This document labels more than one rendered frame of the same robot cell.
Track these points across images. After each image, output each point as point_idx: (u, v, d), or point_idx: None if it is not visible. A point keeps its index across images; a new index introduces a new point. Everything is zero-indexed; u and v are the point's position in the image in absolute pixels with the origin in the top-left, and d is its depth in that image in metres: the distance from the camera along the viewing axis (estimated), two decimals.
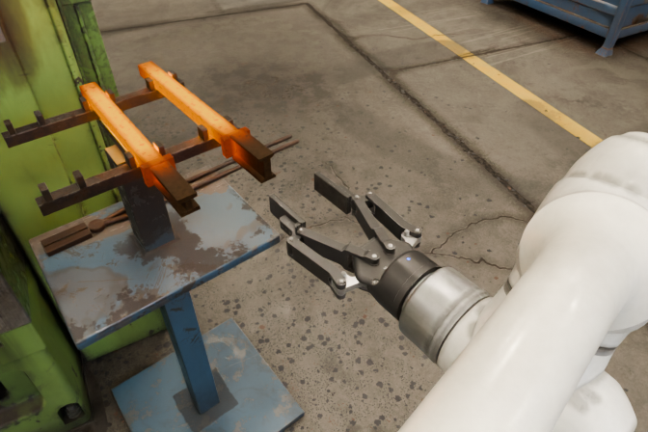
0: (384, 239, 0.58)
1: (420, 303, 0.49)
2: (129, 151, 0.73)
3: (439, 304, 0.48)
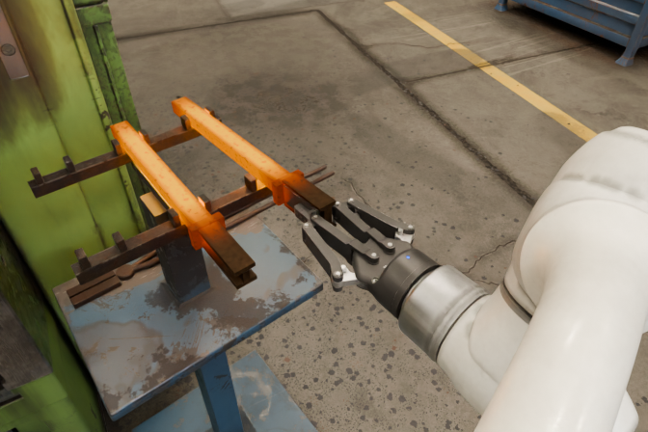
0: (381, 239, 0.57)
1: (420, 301, 0.48)
2: (173, 208, 0.65)
3: (439, 302, 0.48)
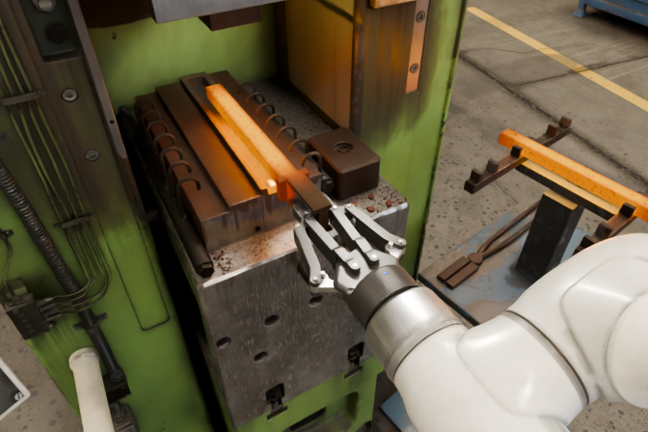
0: (366, 251, 0.56)
1: (385, 319, 0.47)
2: (628, 202, 0.79)
3: (402, 324, 0.46)
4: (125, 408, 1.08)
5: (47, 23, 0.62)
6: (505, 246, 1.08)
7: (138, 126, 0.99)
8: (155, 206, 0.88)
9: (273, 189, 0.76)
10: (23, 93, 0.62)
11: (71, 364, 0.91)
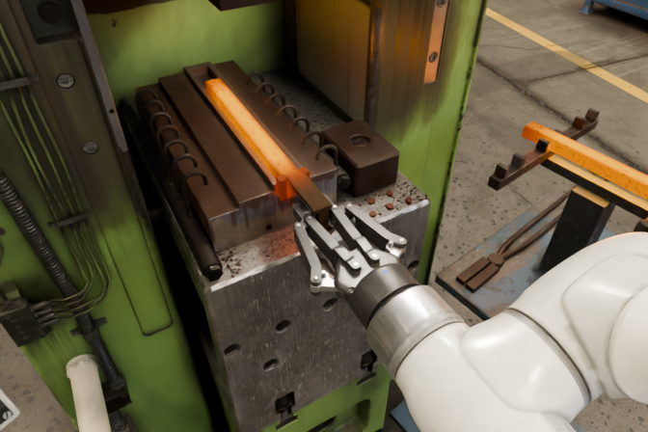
0: (367, 250, 0.56)
1: (387, 318, 0.47)
2: None
3: (404, 321, 0.46)
4: (126, 417, 1.02)
5: (40, 1, 0.56)
6: (526, 246, 1.02)
7: (139, 120, 0.93)
8: (158, 203, 0.82)
9: None
10: (14, 77, 0.57)
11: (68, 371, 0.86)
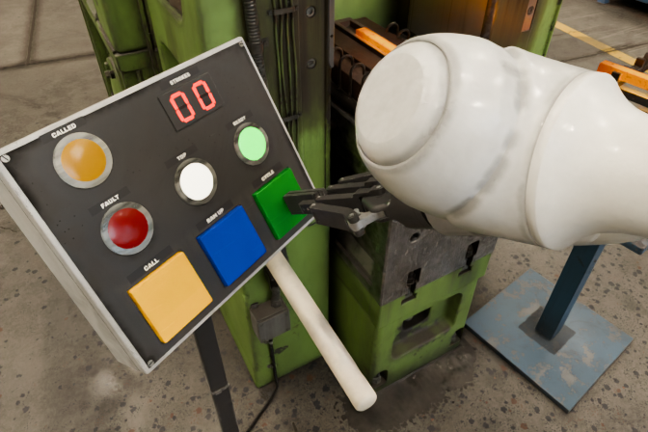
0: None
1: None
2: None
3: None
4: (280, 298, 1.30)
5: None
6: None
7: None
8: (331, 117, 1.10)
9: None
10: (287, 6, 0.85)
11: None
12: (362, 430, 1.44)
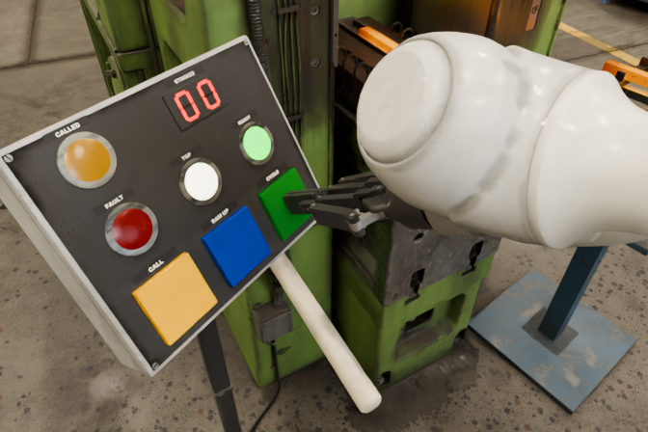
0: None
1: None
2: None
3: None
4: None
5: None
6: None
7: None
8: (334, 117, 1.10)
9: None
10: (291, 5, 0.84)
11: None
12: (364, 431, 1.43)
